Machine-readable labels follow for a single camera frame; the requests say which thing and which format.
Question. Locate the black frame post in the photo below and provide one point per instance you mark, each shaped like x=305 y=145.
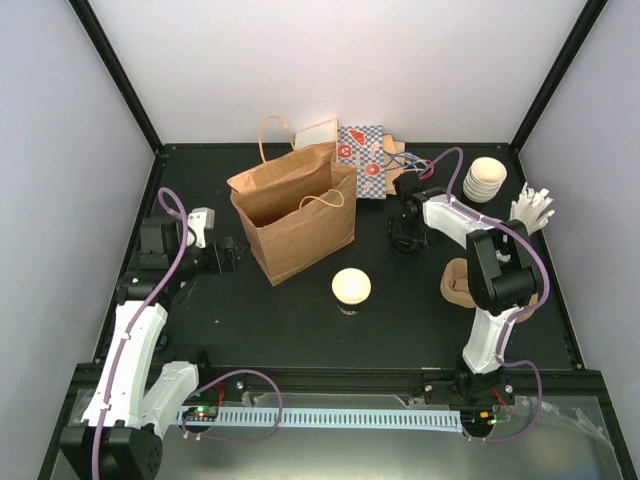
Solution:
x=578 y=34
x=101 y=43

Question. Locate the stack of paper cups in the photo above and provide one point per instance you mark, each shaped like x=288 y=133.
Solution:
x=484 y=179

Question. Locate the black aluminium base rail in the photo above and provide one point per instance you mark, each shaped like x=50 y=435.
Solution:
x=343 y=380

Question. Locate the blue checkered paper bag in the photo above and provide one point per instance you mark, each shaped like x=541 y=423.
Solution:
x=362 y=147

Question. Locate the flat brown paper bags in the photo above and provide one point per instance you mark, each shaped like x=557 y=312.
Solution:
x=394 y=161

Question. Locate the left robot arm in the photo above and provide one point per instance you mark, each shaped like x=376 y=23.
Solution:
x=119 y=435

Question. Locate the single paper cup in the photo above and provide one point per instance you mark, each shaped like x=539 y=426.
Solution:
x=351 y=288

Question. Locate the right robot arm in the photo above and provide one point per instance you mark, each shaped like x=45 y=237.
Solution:
x=503 y=273

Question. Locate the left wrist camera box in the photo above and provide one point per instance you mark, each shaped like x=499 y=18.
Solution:
x=199 y=221

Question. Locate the black right frame post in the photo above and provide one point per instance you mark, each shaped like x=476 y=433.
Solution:
x=578 y=34

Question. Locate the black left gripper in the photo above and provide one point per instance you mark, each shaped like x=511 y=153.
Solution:
x=222 y=266

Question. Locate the large brown paper bag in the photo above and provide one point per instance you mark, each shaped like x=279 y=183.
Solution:
x=296 y=209

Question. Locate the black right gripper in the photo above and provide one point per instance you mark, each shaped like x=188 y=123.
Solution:
x=394 y=228

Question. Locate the white slotted cable duct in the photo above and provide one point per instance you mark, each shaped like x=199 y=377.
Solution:
x=265 y=417

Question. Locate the glass of white stirrers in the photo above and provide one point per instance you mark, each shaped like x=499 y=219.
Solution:
x=531 y=208

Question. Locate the black left frame post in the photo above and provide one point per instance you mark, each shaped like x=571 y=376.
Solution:
x=101 y=43

